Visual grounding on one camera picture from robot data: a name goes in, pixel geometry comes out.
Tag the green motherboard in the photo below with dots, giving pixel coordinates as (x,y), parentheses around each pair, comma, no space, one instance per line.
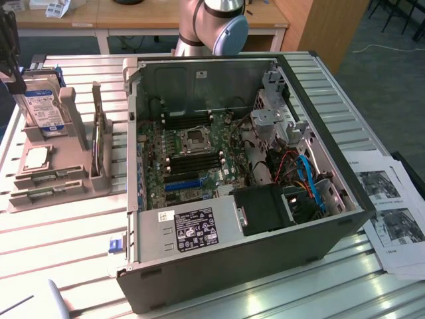
(156,196)

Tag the hard disk with blue label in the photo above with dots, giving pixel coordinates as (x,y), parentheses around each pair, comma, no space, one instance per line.
(41,106)

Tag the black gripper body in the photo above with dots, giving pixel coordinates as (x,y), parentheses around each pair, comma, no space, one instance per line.
(7,40)

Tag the blue case latch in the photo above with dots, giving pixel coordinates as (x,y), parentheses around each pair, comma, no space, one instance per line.
(116,246)

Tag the CPU socket with metal frame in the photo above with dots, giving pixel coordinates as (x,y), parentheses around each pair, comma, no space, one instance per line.
(194,141)

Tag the black open PC case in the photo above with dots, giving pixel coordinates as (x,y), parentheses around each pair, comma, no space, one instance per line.
(252,266)

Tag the green RAM stick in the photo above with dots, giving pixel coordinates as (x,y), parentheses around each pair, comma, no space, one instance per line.
(50,193)
(53,174)

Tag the small white printed box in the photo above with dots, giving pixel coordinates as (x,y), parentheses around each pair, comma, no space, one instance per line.
(57,9)

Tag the blue expansion slot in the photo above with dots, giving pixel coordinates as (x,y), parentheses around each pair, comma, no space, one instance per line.
(184,186)

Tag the white curved object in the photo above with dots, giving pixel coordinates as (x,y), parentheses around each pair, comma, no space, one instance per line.
(59,299)

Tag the black RAM slot bank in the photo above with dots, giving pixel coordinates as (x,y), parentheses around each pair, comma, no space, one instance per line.
(187,120)
(196,163)

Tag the metal disk bay cage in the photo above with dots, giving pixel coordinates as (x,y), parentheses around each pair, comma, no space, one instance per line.
(269,119)

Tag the wooden cabinet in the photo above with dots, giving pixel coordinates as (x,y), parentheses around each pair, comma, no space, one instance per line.
(318,30)

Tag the black expansion slot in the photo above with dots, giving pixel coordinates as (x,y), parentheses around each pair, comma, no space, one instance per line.
(181,178)

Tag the black fan shroud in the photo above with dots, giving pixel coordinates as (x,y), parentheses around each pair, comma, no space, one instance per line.
(259,209)

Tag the small silver heat sink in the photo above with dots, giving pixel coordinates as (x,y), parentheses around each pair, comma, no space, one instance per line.
(225,190)

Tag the grey parts rack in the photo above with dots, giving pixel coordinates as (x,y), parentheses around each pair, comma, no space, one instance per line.
(71,156)

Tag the dark office chairs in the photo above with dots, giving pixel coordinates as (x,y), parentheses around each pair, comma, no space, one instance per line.
(403,15)

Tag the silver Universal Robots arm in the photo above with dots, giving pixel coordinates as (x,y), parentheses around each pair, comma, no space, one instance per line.
(212,23)

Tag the printed paper sheets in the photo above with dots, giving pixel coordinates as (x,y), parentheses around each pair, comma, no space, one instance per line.
(395,216)

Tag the grey power supply unit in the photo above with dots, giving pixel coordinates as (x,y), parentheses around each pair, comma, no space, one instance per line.
(159,239)

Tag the wooden desk with white frame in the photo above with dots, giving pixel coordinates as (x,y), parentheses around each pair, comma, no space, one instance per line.
(139,16)

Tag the thin black rod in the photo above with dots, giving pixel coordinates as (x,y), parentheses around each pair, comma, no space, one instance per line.
(16,305)

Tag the silver CPU chip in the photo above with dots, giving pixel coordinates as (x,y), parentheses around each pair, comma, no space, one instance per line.
(37,159)

